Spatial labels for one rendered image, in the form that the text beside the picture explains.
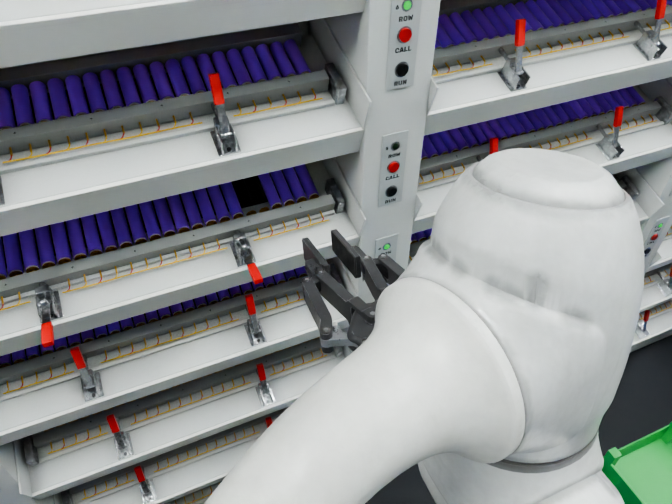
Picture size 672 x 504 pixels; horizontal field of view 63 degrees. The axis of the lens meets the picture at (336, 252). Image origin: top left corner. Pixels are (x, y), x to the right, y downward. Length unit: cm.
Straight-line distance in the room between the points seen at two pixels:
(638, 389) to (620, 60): 119
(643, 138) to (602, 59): 26
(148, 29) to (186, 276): 35
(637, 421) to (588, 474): 150
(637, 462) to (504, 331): 116
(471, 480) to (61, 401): 72
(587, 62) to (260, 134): 53
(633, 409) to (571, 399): 162
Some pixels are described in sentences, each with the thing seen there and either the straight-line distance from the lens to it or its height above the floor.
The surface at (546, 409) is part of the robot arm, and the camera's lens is 28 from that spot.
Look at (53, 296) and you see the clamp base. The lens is 81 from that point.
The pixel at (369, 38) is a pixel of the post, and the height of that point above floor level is 119.
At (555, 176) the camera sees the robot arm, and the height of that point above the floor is 130.
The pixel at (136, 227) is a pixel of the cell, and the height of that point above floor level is 94.
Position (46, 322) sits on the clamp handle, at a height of 91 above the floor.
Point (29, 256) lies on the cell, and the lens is 84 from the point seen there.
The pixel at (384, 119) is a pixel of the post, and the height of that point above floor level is 108.
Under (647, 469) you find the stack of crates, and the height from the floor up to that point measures 32.
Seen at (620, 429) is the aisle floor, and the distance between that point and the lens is 184.
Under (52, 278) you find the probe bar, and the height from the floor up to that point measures 93.
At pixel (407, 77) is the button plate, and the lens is 73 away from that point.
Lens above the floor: 144
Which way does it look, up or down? 43 degrees down
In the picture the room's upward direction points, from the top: straight up
